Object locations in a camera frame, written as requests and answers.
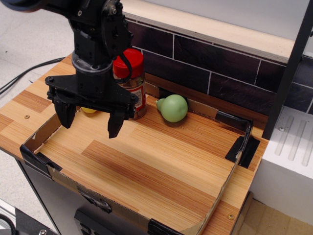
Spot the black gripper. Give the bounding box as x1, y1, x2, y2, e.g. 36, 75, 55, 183
45, 67, 138, 139

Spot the red-capped spice bottle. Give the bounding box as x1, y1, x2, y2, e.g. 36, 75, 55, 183
113, 48, 147, 119

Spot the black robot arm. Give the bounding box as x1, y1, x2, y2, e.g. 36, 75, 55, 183
3, 0, 138, 138

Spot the cardboard fence with black tape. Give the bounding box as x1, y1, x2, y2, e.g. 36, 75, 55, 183
16, 82, 264, 235

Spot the yellow toy potato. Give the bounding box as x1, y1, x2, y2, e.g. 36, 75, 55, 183
81, 107, 96, 114

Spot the green toy pear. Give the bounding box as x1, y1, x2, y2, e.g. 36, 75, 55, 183
156, 94, 188, 123

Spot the black cabinet under table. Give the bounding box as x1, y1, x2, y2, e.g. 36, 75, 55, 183
18, 161, 147, 235

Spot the light wooden shelf board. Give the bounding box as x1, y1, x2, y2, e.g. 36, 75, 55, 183
122, 0, 295, 63

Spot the white sink drainboard unit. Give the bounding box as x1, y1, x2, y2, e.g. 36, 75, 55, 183
251, 107, 313, 224

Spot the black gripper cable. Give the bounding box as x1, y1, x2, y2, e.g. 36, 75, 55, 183
112, 52, 133, 84

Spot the black cable on floor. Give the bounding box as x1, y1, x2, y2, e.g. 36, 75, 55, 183
0, 57, 66, 95

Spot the black shelf post right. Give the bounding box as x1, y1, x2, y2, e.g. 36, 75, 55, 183
262, 0, 313, 140

